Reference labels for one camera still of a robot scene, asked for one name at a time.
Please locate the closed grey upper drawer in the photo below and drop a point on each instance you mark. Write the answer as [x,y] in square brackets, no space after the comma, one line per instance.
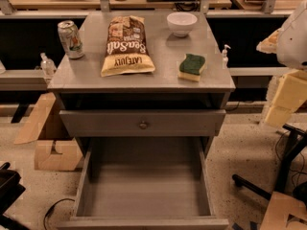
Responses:
[111,123]

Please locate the cardboard piece bottom right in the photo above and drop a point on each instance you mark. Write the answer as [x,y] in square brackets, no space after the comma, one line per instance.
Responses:
[284,212]

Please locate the small clear plastic bottle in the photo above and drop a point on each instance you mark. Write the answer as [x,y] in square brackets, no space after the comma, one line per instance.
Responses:
[48,66]

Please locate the grey drawer cabinet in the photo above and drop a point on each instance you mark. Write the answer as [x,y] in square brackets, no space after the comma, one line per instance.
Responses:
[137,79]

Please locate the green yellow sponge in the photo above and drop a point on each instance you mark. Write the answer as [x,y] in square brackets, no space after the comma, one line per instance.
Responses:
[192,67]

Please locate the brown chip bag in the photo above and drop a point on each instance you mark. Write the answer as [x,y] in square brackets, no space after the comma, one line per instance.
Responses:
[126,47]

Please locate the green soda can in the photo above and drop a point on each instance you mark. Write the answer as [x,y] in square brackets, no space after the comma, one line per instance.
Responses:
[70,39]

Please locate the wooden workbench shelf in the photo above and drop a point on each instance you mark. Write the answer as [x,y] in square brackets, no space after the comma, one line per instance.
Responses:
[141,4]

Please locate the white bowl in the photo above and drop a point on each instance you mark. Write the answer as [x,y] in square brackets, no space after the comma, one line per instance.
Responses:
[181,23]

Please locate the black object bottom left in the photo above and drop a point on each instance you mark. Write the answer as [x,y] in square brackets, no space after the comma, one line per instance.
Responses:
[10,191]

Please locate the flat cardboard piece left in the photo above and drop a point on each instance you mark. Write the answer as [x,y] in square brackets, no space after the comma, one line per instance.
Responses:
[36,120]

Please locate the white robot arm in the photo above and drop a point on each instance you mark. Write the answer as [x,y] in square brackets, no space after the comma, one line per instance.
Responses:
[291,48]

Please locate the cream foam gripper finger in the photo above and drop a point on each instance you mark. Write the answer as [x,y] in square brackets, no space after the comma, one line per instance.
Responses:
[269,44]
[290,95]

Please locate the open grey lower drawer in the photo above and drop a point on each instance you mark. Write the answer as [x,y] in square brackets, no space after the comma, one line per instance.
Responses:
[145,183]

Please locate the white pump dispenser bottle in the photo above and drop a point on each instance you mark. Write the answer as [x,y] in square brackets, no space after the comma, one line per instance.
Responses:
[224,55]

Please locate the black chair base right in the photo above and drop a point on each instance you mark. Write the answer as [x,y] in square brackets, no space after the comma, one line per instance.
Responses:
[296,143]

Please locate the cardboard box left floor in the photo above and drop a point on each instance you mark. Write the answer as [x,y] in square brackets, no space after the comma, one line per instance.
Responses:
[57,155]

